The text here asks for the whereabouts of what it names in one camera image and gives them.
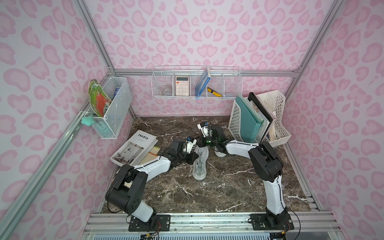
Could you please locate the grey knit sneaker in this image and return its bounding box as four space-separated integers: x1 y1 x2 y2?
214 147 226 158
193 147 209 181

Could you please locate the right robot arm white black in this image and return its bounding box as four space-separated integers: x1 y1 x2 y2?
197 122 286 216

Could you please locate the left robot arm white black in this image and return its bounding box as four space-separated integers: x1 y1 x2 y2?
105 137 199 224

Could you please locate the teal folder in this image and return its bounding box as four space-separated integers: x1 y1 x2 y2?
236 95 264 143

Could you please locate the white hardcover book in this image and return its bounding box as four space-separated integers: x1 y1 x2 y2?
110 130 158 167

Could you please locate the yellow black utility knife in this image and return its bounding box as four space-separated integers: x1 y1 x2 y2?
207 88 222 98

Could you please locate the black clipboard folder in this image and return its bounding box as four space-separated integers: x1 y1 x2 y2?
248 93 276 143

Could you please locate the blue book in shelf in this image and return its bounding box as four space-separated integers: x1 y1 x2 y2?
195 67 211 98

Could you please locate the white pink calculator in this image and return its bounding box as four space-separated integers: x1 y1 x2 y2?
175 76 190 97

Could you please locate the clear glass bowl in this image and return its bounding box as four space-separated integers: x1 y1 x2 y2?
161 86 173 96

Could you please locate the white plastic file organizer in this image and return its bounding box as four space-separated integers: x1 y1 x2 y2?
228 90 291 147

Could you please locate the mint green hook clip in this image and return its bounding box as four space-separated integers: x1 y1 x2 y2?
81 116 95 127

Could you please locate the green red snack bag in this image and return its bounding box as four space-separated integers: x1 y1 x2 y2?
88 79 112 117

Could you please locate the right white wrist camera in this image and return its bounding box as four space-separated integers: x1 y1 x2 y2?
197 122 212 138

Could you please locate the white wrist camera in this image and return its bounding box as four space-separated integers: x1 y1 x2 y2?
184 137 197 154
197 122 212 138

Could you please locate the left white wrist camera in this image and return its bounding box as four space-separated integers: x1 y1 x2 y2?
184 137 197 154

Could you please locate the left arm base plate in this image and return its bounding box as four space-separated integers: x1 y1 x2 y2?
128 214 171 232

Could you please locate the white wire wall shelf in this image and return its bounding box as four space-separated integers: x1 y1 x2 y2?
151 66 243 99

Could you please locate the white wire side basket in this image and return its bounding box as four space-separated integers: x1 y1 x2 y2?
91 77 133 140

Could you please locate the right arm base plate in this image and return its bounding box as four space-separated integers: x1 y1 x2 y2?
248 212 295 232

